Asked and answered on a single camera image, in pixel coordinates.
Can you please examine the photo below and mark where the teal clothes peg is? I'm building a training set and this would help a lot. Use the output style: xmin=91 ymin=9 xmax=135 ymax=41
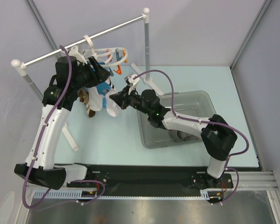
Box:
xmin=115 ymin=48 xmax=122 ymax=61

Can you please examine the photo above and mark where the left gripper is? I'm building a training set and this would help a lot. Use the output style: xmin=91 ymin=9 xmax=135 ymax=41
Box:
xmin=71 ymin=56 xmax=111 ymax=91

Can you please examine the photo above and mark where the white black striped sock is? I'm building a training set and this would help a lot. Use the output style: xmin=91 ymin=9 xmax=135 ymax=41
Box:
xmin=105 ymin=78 xmax=119 ymax=117

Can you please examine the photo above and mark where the orange clothes peg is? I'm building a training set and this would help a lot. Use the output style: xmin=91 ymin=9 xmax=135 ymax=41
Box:
xmin=113 ymin=65 xmax=122 ymax=75

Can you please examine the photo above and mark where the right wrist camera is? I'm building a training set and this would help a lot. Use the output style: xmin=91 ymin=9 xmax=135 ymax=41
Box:
xmin=125 ymin=73 xmax=140 ymax=95

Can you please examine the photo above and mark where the brown sock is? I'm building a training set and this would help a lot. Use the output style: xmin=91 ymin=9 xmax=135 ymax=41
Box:
xmin=78 ymin=89 xmax=96 ymax=118

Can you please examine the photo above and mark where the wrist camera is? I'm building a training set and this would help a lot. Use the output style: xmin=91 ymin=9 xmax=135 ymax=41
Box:
xmin=68 ymin=45 xmax=88 ymax=65
xmin=125 ymin=73 xmax=140 ymax=95

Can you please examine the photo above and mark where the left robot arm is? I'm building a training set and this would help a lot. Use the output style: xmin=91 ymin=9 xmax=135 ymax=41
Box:
xmin=14 ymin=56 xmax=110 ymax=190

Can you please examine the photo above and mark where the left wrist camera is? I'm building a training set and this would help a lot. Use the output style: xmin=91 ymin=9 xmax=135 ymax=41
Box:
xmin=68 ymin=45 xmax=88 ymax=65

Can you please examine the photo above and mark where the blue patterned sock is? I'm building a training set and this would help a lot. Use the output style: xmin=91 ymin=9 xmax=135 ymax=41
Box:
xmin=96 ymin=79 xmax=114 ymax=108

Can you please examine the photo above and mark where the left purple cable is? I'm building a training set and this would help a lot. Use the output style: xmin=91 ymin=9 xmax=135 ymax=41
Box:
xmin=22 ymin=45 xmax=105 ymax=209

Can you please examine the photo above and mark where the white round clip hanger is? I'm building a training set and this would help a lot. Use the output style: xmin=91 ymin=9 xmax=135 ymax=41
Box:
xmin=82 ymin=35 xmax=128 ymax=67

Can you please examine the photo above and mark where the white silver clothes rack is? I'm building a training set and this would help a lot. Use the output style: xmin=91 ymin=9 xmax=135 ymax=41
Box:
xmin=10 ymin=7 xmax=165 ymax=152

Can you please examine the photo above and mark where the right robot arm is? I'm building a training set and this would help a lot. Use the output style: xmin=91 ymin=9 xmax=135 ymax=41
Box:
xmin=109 ymin=86 xmax=238 ymax=188

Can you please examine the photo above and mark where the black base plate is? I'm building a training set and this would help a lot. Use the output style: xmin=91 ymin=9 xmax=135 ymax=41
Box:
xmin=67 ymin=165 xmax=237 ymax=197

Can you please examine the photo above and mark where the grey plastic bin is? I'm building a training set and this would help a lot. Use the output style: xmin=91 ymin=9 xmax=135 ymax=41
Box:
xmin=137 ymin=91 xmax=216 ymax=149

